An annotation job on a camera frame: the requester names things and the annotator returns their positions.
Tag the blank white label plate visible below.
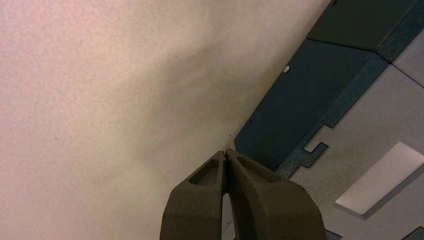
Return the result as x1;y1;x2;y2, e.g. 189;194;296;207
334;141;424;217

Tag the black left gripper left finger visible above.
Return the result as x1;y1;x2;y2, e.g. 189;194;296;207
159;150;229;240

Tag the dark blue grey control box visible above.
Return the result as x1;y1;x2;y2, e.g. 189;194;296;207
233;0;424;240

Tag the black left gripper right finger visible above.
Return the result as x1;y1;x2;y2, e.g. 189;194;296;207
226;148;329;240

